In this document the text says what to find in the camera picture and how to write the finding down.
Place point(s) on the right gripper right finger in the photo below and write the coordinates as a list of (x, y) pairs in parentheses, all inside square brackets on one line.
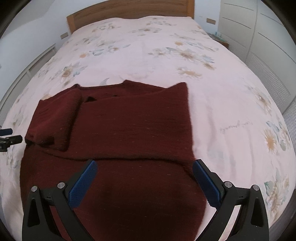
[(251, 222)]

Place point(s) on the right wall switch plate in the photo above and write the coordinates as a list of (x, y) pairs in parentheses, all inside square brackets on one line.
[(211, 21)]

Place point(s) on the left wall switch plate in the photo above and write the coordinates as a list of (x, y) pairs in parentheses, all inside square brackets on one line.
[(64, 35)]

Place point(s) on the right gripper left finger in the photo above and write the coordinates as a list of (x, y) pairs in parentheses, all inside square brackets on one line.
[(38, 221)]

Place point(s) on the floral pink bed sheet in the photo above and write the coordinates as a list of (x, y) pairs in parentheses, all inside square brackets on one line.
[(237, 128)]

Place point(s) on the dark red knit sweater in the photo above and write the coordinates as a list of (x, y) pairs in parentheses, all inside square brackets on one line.
[(140, 136)]

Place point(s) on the white wardrobe right side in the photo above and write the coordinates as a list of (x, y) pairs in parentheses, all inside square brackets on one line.
[(259, 38)]

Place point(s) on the wooden headboard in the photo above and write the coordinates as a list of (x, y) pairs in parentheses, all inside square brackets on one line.
[(129, 9)]

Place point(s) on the right wooden nightstand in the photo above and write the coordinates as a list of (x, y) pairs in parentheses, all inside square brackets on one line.
[(219, 40)]

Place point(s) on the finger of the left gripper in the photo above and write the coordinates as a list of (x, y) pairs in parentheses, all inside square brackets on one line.
[(5, 143), (6, 132)]

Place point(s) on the wall switch plate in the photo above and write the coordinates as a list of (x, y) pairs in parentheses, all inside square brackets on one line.
[(64, 35), (211, 21)]

